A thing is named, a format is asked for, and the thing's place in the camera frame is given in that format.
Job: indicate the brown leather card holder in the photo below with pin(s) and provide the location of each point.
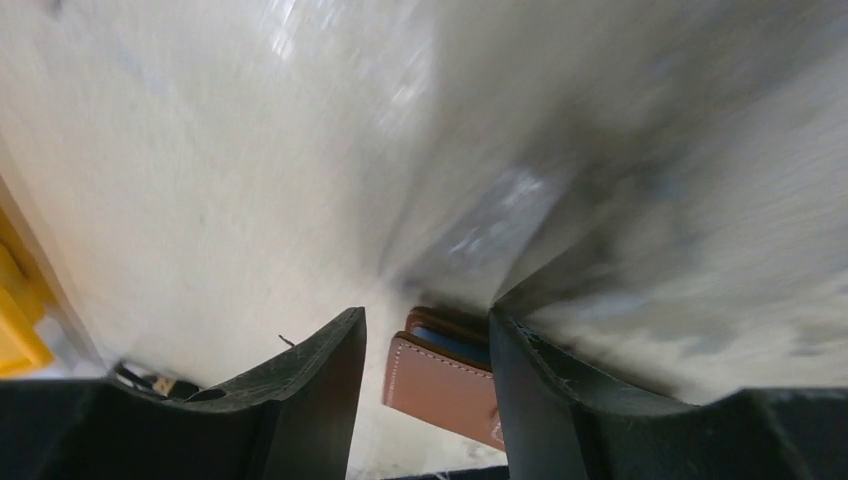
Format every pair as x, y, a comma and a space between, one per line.
438, 370

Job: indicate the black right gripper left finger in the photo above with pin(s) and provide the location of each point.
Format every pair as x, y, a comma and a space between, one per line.
290, 417

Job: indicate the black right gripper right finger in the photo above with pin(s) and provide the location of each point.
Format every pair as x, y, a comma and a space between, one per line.
562, 418

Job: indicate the yellow bin left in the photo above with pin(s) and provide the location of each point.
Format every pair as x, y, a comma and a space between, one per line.
25, 297

